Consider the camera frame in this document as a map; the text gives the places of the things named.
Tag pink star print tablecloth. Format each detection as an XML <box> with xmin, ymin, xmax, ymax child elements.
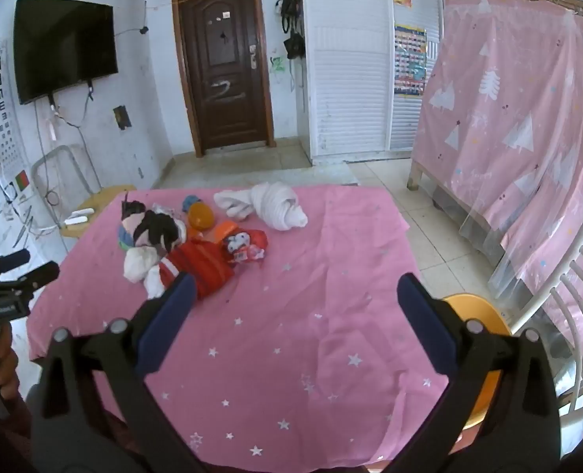
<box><xmin>26</xmin><ymin>183</ymin><xmax>452</xmax><ymax>471</ymax></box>

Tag red and white snack wrapper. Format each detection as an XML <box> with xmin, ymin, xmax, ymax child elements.
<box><xmin>223</xmin><ymin>229</ymin><xmax>269</xmax><ymax>267</ymax></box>

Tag grey metal chair frame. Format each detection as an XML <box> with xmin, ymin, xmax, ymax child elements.
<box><xmin>30</xmin><ymin>144</ymin><xmax>102</xmax><ymax>237</ymax></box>

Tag white drying rack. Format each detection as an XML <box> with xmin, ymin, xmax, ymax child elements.
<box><xmin>488</xmin><ymin>209</ymin><xmax>583</xmax><ymax>425</ymax></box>

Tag brown wooden door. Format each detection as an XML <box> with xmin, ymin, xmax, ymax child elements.
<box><xmin>171</xmin><ymin>0</ymin><xmax>276</xmax><ymax>157</ymax></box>

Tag black wall television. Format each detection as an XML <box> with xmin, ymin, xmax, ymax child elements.
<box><xmin>14</xmin><ymin>0</ymin><xmax>120</xmax><ymax>105</ymax></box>

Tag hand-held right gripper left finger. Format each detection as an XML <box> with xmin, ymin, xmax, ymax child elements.
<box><xmin>30</xmin><ymin>272</ymin><xmax>208</xmax><ymax>473</ymax></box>

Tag orange plastic cup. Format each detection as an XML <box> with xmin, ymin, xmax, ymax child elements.
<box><xmin>188</xmin><ymin>202</ymin><xmax>216</xmax><ymax>231</ymax></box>

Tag black hanging bags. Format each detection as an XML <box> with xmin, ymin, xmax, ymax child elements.
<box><xmin>280</xmin><ymin>0</ymin><xmax>306</xmax><ymax>60</ymax></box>

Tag red santa sock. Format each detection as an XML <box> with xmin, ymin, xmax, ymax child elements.
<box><xmin>158</xmin><ymin>239</ymin><xmax>236</xmax><ymax>301</ymax></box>

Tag pink tree print curtain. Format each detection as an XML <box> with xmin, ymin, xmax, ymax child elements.
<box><xmin>412</xmin><ymin>0</ymin><xmax>583</xmax><ymax>370</ymax></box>

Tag black cloth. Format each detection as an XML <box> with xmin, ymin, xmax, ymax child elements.
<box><xmin>136</xmin><ymin>209</ymin><xmax>181</xmax><ymax>252</ymax></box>

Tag white towel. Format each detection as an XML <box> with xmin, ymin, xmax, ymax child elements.
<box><xmin>214</xmin><ymin>182</ymin><xmax>308</xmax><ymax>231</ymax></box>

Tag wooden stool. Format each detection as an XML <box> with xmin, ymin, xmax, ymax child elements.
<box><xmin>59</xmin><ymin>184</ymin><xmax>137</xmax><ymax>240</ymax></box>

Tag colourful wall poster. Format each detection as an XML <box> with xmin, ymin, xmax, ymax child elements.
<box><xmin>394</xmin><ymin>22</ymin><xmax>427</xmax><ymax>97</ymax></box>

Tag person's left hand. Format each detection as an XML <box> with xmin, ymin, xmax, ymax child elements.
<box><xmin>0</xmin><ymin>328</ymin><xmax>22</xmax><ymax>401</ymax></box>

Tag television cable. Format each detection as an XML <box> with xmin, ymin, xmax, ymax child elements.
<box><xmin>49</xmin><ymin>79</ymin><xmax>95</xmax><ymax>130</ymax></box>

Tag white louvred wardrobe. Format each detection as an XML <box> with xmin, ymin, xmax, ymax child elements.
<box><xmin>301</xmin><ymin>0</ymin><xmax>445</xmax><ymax>167</ymax></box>

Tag white cloth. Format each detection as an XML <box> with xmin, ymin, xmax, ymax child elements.
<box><xmin>123</xmin><ymin>246</ymin><xmax>169</xmax><ymax>300</ymax></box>

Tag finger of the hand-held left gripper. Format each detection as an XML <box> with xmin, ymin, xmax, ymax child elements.
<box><xmin>0</xmin><ymin>249</ymin><xmax>31</xmax><ymax>277</ymax></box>
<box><xmin>6</xmin><ymin>261</ymin><xmax>61</xmax><ymax>301</ymax></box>

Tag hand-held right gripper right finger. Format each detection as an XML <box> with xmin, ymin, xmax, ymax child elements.
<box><xmin>385</xmin><ymin>272</ymin><xmax>563</xmax><ymax>473</ymax></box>

